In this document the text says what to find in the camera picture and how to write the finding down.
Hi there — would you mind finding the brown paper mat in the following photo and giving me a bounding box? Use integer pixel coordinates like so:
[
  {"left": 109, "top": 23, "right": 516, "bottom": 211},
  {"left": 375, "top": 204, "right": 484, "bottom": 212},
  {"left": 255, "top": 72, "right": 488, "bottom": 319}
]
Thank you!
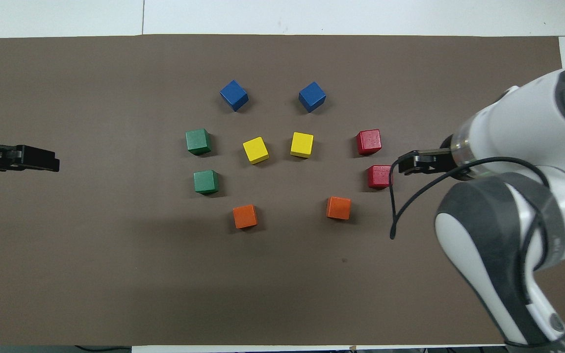
[{"left": 0, "top": 33, "right": 565, "bottom": 347}]

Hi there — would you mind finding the red wooden cube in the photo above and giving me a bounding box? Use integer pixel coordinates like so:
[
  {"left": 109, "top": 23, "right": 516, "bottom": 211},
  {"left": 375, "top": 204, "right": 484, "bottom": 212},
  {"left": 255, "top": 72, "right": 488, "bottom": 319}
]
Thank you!
[
  {"left": 367, "top": 165, "right": 394, "bottom": 190},
  {"left": 356, "top": 129, "right": 383, "bottom": 156}
]

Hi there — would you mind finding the blue wooden cube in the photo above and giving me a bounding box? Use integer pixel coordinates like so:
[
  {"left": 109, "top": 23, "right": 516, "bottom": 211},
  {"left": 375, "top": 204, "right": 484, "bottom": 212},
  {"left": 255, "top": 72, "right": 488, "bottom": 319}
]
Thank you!
[
  {"left": 219, "top": 79, "right": 250, "bottom": 112},
  {"left": 298, "top": 81, "right": 327, "bottom": 113}
]

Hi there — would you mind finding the green wooden cube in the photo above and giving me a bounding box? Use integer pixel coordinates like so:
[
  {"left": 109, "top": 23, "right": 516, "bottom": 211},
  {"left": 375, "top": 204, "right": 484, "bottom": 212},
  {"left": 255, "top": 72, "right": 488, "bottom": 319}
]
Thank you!
[
  {"left": 193, "top": 170, "right": 220, "bottom": 195},
  {"left": 185, "top": 128, "right": 212, "bottom": 156}
]

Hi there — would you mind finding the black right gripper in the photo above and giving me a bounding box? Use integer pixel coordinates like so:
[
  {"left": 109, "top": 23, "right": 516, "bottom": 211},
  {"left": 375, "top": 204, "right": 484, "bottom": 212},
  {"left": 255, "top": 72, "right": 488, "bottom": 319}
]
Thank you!
[{"left": 398, "top": 133, "right": 456, "bottom": 176}]

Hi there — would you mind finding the yellow wooden cube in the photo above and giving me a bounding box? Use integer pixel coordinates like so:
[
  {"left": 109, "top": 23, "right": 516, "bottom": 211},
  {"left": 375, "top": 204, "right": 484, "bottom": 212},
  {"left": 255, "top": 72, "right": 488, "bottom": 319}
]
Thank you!
[
  {"left": 242, "top": 136, "right": 270, "bottom": 165},
  {"left": 290, "top": 131, "right": 314, "bottom": 159}
]

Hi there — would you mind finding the orange wooden cube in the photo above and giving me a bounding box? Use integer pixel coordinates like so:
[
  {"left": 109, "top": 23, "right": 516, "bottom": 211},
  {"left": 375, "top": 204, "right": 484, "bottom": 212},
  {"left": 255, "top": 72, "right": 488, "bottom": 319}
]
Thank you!
[
  {"left": 326, "top": 196, "right": 352, "bottom": 221},
  {"left": 232, "top": 204, "right": 258, "bottom": 229}
]

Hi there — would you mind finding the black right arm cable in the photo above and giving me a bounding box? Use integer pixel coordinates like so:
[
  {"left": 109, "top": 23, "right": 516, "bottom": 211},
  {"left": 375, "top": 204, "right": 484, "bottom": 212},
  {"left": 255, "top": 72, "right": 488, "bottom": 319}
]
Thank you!
[{"left": 389, "top": 156, "right": 565, "bottom": 349}]

